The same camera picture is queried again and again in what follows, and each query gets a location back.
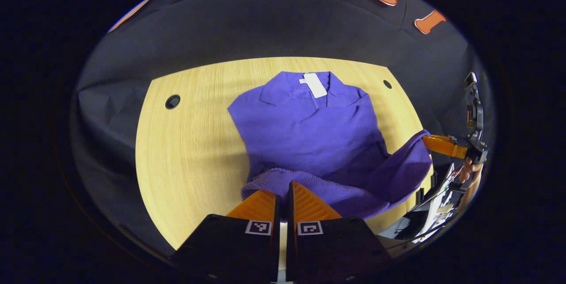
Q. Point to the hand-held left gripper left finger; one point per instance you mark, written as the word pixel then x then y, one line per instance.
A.
pixel 234 248

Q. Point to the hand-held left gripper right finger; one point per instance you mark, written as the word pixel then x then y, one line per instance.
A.
pixel 331 248

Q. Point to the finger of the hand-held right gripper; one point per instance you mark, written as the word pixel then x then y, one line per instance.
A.
pixel 444 146

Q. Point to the purple shirt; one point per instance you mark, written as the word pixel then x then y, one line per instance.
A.
pixel 309 133

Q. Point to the white papers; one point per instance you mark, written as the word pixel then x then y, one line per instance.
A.
pixel 440 200

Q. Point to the black backdrop cloth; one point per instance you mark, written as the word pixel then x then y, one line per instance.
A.
pixel 265 23

